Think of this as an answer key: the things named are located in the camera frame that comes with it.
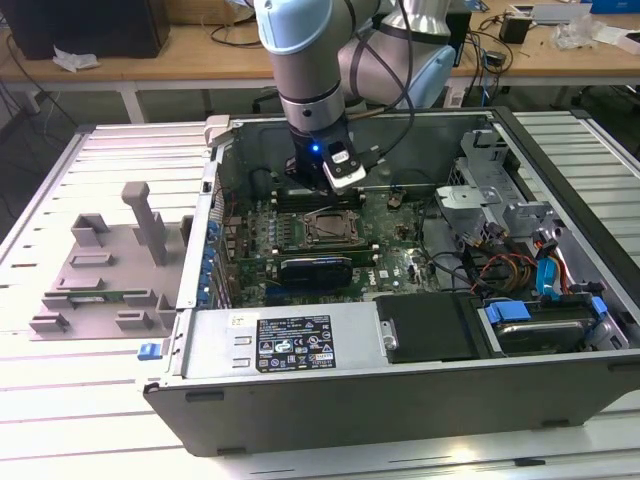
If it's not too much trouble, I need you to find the black camera cable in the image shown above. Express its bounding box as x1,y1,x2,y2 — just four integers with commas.
349,0,417,169

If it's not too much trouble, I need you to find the black office chair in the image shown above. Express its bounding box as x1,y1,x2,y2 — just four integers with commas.
579,84,640,151

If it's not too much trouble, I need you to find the hard disk in blue carrier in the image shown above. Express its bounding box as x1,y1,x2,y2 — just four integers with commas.
478,295,609,357

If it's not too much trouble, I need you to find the grey flat box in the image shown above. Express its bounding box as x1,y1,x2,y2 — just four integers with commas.
529,3,594,25

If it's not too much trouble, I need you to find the grey case release latch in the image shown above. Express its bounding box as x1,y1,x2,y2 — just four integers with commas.
203,114,235,149

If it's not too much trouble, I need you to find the clear plastic bag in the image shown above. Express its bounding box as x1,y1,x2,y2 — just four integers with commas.
552,14,599,51

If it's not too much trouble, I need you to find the slim black tower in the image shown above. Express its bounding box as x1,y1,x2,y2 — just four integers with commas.
448,9,474,69

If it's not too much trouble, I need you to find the black graphics card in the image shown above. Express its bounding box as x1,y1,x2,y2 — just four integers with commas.
277,254,353,289

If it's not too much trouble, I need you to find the small black box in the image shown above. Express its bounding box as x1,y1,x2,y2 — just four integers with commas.
499,14,530,44

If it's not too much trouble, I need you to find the crumpled white paper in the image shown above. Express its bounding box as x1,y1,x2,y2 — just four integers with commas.
52,44,99,74

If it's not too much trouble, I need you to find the black plastic shroud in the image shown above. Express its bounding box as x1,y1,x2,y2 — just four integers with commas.
373,293,484,365

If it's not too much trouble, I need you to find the black RAM slot bank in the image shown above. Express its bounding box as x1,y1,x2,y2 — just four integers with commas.
273,187,362,211
274,238,379,266

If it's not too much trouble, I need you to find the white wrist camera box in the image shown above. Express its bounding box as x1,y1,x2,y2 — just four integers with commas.
322,142,369,195

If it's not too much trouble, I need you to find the blue flat wire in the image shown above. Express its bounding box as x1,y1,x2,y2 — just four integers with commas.
535,251,565,302

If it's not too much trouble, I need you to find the silver power supply unit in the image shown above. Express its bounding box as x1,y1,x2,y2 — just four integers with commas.
179,301,401,379

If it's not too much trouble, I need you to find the wooden desk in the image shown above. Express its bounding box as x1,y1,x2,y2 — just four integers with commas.
0,0,640,94

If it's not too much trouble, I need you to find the CPU socket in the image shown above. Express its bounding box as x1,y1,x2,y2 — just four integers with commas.
298,208,363,250

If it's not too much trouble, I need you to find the red yellow wire bundle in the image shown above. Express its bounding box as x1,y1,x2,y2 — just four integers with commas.
478,252,537,292

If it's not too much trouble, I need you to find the metal socket cover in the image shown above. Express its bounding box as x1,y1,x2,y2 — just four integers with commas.
300,210,362,248

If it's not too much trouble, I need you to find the open grey PC case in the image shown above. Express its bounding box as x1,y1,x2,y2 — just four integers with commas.
141,105,640,459

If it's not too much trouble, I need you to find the green RAM stick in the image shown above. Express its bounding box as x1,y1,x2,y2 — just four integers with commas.
67,291,127,305

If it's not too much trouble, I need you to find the white flat box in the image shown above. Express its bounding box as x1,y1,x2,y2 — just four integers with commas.
594,27,640,54

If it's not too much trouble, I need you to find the blue box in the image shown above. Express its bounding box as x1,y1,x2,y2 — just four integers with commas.
592,0,640,14

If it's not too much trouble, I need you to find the large black computer tower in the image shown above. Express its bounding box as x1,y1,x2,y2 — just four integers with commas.
2,0,171,61

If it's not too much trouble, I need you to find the black round chassis speaker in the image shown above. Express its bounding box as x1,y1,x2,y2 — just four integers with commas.
248,168,274,197

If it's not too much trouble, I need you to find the silver metal drive cage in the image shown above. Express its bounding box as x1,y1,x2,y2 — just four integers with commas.
432,127,564,251

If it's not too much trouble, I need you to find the green motherboard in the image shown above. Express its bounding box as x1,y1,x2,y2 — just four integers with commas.
219,187,436,309

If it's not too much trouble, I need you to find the grey parts rack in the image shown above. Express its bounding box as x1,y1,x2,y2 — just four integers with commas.
28,180,194,342

